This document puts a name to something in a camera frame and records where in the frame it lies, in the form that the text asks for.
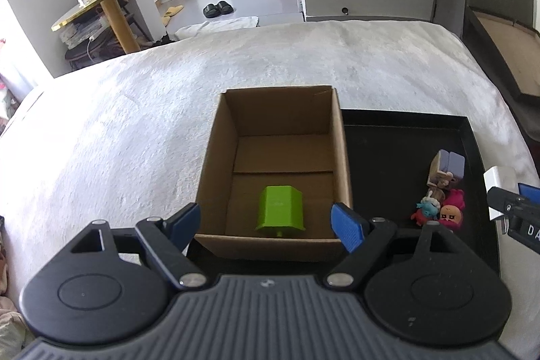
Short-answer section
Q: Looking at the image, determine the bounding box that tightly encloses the white floor mat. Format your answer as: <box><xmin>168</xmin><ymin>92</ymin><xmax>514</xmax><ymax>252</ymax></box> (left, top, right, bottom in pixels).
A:
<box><xmin>174</xmin><ymin>16</ymin><xmax>259</xmax><ymax>40</ymax></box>

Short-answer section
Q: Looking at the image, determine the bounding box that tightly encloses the black stool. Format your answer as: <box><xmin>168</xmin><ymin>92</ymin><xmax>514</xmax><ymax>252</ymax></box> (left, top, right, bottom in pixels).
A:
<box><xmin>64</xmin><ymin>35</ymin><xmax>140</xmax><ymax>72</ymax></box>

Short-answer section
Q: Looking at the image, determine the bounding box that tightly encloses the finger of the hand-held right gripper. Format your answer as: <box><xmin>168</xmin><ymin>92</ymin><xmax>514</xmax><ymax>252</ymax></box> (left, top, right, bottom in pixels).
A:
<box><xmin>518</xmin><ymin>183</ymin><xmax>540</xmax><ymax>201</ymax></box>
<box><xmin>486</xmin><ymin>186</ymin><xmax>527</xmax><ymax>217</ymax></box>

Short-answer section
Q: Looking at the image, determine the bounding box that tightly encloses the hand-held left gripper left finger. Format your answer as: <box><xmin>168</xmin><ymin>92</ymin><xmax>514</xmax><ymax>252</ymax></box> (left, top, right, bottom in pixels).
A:
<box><xmin>70</xmin><ymin>203</ymin><xmax>207</xmax><ymax>290</ymax></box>

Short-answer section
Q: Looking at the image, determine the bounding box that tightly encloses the dark frame with cardboard panel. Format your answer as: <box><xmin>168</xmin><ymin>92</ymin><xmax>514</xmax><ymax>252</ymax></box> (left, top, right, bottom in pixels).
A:
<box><xmin>463</xmin><ymin>6</ymin><xmax>540</xmax><ymax>141</ymax></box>

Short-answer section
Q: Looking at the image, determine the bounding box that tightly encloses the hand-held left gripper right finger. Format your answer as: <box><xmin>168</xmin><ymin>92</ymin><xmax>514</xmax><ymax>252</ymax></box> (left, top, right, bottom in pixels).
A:
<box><xmin>326</xmin><ymin>203</ymin><xmax>471</xmax><ymax>289</ymax></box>

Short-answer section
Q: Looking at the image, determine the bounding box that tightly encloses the colourful patterned cloth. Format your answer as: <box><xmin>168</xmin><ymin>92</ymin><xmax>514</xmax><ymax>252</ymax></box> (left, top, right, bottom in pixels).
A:
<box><xmin>0</xmin><ymin>37</ymin><xmax>22</xmax><ymax>133</ymax></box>

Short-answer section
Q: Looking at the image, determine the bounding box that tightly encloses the beige cloth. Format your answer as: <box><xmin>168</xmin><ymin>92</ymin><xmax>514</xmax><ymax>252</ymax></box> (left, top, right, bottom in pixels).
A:
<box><xmin>0</xmin><ymin>217</ymin><xmax>32</xmax><ymax>346</ymax></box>

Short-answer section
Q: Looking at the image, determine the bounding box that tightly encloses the white charger plug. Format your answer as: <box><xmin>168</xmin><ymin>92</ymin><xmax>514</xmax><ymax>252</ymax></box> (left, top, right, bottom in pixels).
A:
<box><xmin>483</xmin><ymin>167</ymin><xmax>517</xmax><ymax>235</ymax></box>

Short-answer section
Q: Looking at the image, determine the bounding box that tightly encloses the pink toy figure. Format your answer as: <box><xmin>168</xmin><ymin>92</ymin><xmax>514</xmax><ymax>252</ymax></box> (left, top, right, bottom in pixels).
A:
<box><xmin>438</xmin><ymin>189</ymin><xmax>466</xmax><ymax>232</ymax></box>

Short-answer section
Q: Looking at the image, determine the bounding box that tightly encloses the purple block toy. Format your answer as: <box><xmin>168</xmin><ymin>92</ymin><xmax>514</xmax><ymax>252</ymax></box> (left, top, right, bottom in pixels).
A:
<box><xmin>429</xmin><ymin>149</ymin><xmax>466</xmax><ymax>189</ymax></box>

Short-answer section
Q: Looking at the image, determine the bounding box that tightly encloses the blue toy figure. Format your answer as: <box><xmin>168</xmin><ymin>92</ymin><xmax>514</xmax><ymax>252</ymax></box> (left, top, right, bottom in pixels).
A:
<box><xmin>411</xmin><ymin>197</ymin><xmax>441</xmax><ymax>226</ymax></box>

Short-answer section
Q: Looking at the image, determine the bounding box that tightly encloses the black tray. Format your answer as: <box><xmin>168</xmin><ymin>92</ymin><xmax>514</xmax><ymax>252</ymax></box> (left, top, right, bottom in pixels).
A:
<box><xmin>186</xmin><ymin>109</ymin><xmax>501</xmax><ymax>285</ymax></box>

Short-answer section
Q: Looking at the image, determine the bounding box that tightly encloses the brown cardboard box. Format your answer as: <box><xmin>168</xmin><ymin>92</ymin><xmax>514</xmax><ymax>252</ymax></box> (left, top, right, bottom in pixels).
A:
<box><xmin>195</xmin><ymin>85</ymin><xmax>354</xmax><ymax>263</ymax></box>

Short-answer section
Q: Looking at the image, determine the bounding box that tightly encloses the stack of white packages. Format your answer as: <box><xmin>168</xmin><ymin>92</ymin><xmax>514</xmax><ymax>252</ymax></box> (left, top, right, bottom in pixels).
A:
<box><xmin>59</xmin><ymin>16</ymin><xmax>112</xmax><ymax>46</ymax></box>

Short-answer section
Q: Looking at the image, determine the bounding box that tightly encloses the green plastic block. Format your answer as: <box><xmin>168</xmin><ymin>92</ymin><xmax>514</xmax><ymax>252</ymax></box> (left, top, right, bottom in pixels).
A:
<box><xmin>254</xmin><ymin>185</ymin><xmax>307</xmax><ymax>238</ymax></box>

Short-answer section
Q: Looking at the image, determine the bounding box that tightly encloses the brown-haired doll figure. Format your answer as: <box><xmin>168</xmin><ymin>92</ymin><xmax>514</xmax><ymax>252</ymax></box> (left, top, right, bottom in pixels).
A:
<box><xmin>426</xmin><ymin>185</ymin><xmax>449</xmax><ymax>205</ymax></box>

